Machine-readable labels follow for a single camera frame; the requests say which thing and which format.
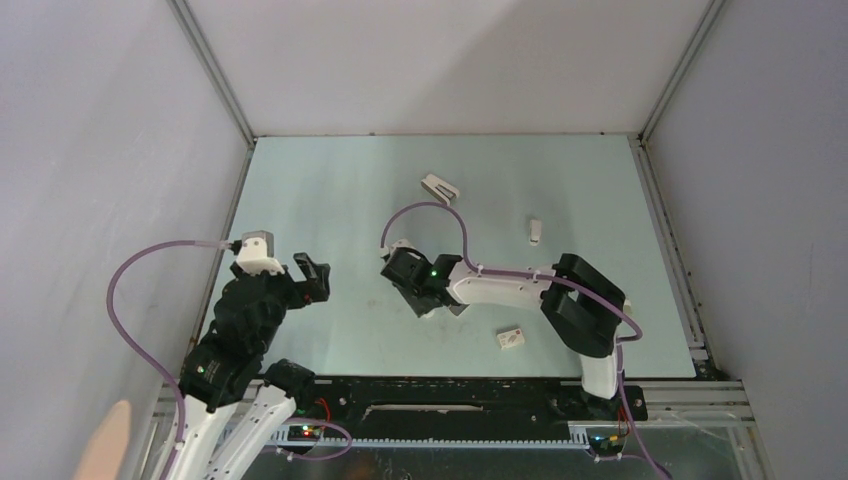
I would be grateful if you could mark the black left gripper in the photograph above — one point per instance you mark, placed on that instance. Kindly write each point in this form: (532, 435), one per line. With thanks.
(316, 284)

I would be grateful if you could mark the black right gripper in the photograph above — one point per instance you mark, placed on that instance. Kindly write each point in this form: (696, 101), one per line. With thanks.
(420, 306)

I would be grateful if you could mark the white staple box sleeve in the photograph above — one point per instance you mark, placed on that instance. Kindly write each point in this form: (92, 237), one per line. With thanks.
(510, 338)

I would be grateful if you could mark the small white mini stapler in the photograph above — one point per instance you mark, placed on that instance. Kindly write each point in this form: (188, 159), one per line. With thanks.
(535, 232)

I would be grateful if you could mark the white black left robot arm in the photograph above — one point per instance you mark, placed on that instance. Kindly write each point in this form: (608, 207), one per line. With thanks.
(231, 403)

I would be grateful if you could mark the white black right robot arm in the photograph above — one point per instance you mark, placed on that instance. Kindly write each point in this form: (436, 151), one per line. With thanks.
(580, 303)

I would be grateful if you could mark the white staple remover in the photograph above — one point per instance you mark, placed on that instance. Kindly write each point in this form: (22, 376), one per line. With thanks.
(440, 189)

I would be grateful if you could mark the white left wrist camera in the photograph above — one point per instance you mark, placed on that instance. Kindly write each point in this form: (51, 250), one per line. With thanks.
(256, 254)

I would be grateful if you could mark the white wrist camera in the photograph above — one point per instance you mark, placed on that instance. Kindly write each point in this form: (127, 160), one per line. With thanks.
(387, 250)
(256, 254)

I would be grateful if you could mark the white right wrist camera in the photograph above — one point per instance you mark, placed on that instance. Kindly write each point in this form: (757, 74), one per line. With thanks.
(387, 250)

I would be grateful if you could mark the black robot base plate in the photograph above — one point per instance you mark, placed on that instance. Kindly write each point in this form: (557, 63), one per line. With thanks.
(465, 409)

